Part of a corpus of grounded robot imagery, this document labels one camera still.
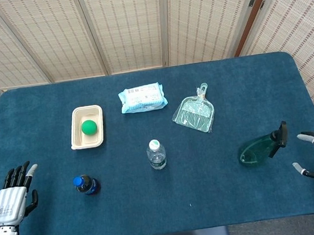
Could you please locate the beige rectangular food container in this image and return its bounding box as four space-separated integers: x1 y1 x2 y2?
66 104 109 151

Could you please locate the narrow bamboo folding screen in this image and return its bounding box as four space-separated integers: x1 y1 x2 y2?
233 0 314 113

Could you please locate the mint dustpan brush set wrapped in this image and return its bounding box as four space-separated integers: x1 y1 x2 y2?
168 82 218 138

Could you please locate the green ball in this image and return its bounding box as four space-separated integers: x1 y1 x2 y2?
80 119 99 137

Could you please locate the green spray bottle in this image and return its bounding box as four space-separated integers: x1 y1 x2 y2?
234 120 292 168

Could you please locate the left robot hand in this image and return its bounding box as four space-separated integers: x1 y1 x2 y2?
0 159 46 228

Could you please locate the wide bamboo folding screen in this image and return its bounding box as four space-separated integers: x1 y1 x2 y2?
0 0 282 91

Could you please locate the clear water bottle green label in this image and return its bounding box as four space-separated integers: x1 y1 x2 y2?
145 137 168 171

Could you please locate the blue felt table cover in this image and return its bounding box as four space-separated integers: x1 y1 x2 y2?
0 47 314 235

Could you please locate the small Pepsi cola bottle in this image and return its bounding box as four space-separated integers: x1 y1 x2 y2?
72 172 102 198

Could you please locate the brown wooden post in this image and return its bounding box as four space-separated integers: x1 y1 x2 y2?
228 0 289 57

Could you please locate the blue wet wipes pack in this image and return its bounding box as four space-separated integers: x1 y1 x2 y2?
117 82 170 115

